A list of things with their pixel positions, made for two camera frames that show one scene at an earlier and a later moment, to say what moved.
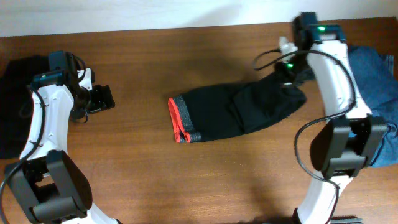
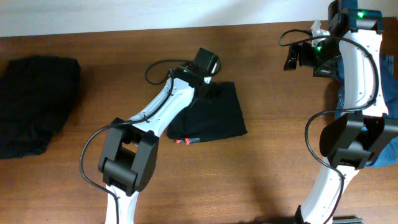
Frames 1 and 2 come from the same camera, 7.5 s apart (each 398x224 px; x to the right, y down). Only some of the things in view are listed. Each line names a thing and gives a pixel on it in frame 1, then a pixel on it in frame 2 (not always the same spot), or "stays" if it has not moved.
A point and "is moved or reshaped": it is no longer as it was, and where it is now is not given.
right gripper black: [285, 81] -> [331, 71]
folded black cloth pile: [16, 102] stays
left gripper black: [104, 100] -> [211, 94]
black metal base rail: [346, 219] stays
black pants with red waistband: [225, 111] is moved or reshaped
